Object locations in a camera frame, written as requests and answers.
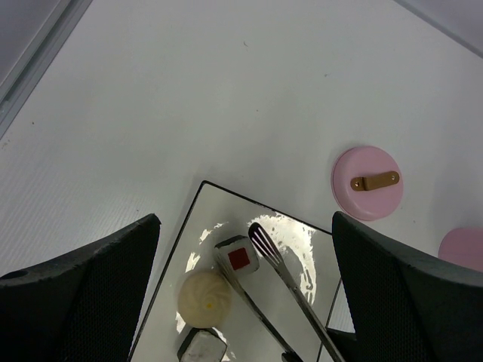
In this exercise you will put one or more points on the round beige bun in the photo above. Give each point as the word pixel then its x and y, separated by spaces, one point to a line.
pixel 204 300

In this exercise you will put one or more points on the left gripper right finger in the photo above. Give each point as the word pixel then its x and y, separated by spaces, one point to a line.
pixel 405 305

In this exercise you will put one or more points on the sushi roll red centre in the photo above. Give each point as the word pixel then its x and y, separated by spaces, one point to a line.
pixel 240 253

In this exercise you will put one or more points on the sushi roll white top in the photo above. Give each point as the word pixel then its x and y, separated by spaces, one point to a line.
pixel 202 345

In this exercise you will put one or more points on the left aluminium frame post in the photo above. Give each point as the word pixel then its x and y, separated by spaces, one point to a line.
pixel 32 34

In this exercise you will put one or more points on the steel food tongs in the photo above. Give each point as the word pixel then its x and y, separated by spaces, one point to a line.
pixel 293 292

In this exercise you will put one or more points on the white square plate black rim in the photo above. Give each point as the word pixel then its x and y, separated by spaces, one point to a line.
pixel 218 214

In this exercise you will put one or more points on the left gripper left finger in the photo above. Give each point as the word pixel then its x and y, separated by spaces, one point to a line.
pixel 83 305

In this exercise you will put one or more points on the pink cylindrical lunch box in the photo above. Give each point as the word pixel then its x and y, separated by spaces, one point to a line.
pixel 464 247

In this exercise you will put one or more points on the pink lid with brown strap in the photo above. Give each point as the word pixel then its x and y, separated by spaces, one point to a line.
pixel 367 183

